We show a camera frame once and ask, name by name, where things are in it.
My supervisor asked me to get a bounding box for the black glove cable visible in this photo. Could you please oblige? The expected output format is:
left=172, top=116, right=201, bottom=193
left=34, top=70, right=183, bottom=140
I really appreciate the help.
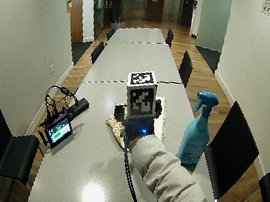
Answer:
left=113, top=126, right=163, bottom=202

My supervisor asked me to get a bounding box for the small black screen device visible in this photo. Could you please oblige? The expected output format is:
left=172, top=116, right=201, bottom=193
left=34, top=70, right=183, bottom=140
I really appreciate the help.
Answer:
left=41, top=114, right=76, bottom=153

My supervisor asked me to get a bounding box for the white cube with black markers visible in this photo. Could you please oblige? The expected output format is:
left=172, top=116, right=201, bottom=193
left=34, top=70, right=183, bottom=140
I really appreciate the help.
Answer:
left=122, top=67, right=161, bottom=123

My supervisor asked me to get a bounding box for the bundle of black cables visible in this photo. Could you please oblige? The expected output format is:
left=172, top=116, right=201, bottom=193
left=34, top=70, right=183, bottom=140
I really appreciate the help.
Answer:
left=35, top=82, right=81, bottom=151

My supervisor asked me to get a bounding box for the dark wooden door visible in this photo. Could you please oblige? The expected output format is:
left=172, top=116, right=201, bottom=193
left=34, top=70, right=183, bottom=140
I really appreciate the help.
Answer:
left=142, top=0, right=166, bottom=24

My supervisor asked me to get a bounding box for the black rectangular box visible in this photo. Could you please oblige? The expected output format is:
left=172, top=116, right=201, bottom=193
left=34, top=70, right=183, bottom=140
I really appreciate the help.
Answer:
left=66, top=95, right=92, bottom=123

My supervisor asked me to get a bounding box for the blue spray bottle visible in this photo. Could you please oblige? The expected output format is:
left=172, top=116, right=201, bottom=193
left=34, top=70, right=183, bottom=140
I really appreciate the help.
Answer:
left=176, top=88, right=221, bottom=169

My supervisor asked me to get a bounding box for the black and white marker poster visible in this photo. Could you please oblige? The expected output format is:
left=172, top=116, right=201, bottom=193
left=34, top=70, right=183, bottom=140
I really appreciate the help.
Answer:
left=260, top=0, right=270, bottom=18

